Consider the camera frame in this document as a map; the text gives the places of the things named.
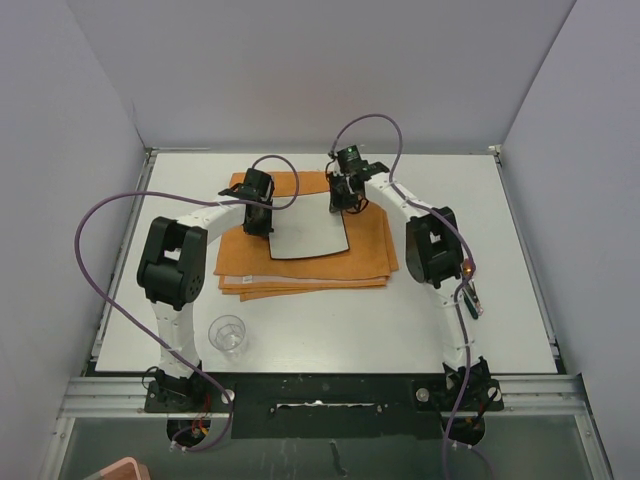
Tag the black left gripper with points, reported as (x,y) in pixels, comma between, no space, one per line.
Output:
(260,230)

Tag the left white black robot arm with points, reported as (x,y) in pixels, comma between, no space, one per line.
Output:
(172,269)

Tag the aluminium front frame rail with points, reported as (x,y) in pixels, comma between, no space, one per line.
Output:
(523,395)

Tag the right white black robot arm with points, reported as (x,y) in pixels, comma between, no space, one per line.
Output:
(435,253)

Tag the white square plate black rim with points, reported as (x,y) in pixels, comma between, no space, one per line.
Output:
(307,229)

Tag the orange cloth placemat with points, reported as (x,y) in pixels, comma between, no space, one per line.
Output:
(244,266)

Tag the aluminium right side rail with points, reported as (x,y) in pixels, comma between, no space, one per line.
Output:
(496,150)

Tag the clear plastic cup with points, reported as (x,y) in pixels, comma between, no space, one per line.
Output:
(228,335)

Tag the aluminium left side rail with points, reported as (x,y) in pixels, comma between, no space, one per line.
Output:
(123,251)

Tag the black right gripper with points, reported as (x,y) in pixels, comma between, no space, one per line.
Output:
(336,202)

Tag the pink box corner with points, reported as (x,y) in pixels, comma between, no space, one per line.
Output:
(123,469)

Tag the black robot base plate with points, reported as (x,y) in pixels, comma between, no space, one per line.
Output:
(332,406)

